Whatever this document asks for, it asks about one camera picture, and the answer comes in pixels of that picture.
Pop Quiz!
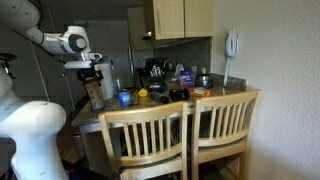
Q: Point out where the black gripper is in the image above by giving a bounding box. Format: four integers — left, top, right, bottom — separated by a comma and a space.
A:
76, 67, 105, 84

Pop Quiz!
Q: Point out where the brown cacao nibs sachet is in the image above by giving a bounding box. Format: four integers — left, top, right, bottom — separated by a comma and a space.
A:
83, 77, 106, 112

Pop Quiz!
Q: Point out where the dark bowl with packet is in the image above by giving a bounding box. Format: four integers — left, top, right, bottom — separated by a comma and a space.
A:
148, 82, 167, 94

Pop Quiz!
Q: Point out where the black bowl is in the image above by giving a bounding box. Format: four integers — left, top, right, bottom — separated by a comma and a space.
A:
168, 86, 191, 102

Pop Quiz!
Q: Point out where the white paper towel roll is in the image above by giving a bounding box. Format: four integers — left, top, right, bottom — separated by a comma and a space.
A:
94, 62, 116, 101

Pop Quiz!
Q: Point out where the clear drinking glass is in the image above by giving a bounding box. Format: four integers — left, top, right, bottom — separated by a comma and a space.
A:
112, 77, 123, 96

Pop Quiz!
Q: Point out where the blue tin can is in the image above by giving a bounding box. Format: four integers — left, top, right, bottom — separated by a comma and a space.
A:
117, 88, 133, 110

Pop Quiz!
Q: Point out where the small brown bottle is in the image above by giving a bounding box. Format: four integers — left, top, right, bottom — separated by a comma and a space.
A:
131, 89, 140, 106

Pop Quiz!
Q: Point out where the yellow round fruit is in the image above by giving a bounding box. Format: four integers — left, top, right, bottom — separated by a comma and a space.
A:
137, 88, 149, 99

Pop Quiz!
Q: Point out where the wooden slat-back chair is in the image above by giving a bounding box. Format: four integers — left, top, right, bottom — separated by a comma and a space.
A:
191, 89, 261, 180
97, 100, 190, 180

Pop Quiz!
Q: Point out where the black knife block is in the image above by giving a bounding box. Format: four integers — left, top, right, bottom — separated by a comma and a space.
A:
148, 64, 165, 85

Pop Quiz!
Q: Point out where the black cylindrical bottle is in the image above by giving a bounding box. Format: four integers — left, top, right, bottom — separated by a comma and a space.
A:
148, 91, 171, 105

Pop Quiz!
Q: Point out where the chrome kitchen faucet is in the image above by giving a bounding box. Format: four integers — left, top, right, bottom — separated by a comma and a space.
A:
162, 58, 177, 72

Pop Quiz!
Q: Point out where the white plate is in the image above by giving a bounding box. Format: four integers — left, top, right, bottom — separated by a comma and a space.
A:
174, 62, 185, 77

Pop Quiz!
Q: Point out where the blue-lidded nut jar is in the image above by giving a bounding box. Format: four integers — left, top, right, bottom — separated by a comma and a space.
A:
179, 70, 196, 89

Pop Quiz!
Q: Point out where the orange food package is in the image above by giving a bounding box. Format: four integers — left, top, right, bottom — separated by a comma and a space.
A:
188, 86, 215, 99

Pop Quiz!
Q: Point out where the steel and black cup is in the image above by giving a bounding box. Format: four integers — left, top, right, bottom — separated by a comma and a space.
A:
195, 73, 212, 89

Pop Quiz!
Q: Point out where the black camera stand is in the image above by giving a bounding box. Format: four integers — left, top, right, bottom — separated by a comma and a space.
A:
0, 52, 18, 81

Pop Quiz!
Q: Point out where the wooden wall cabinet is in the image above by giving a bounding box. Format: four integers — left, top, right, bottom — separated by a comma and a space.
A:
143, 0, 215, 41

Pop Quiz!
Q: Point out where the white phone cord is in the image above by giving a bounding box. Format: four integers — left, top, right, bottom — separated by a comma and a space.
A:
222, 56, 232, 87

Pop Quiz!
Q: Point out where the white wall phone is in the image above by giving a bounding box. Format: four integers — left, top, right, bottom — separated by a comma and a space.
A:
224, 28, 240, 59

